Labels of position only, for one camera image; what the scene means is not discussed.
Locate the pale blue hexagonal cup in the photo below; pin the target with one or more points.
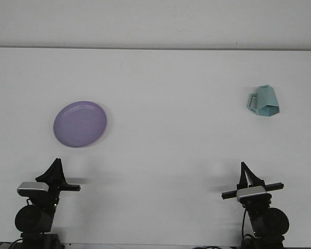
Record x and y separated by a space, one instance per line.
267 99

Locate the pale purple round plate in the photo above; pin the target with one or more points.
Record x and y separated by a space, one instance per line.
80 124

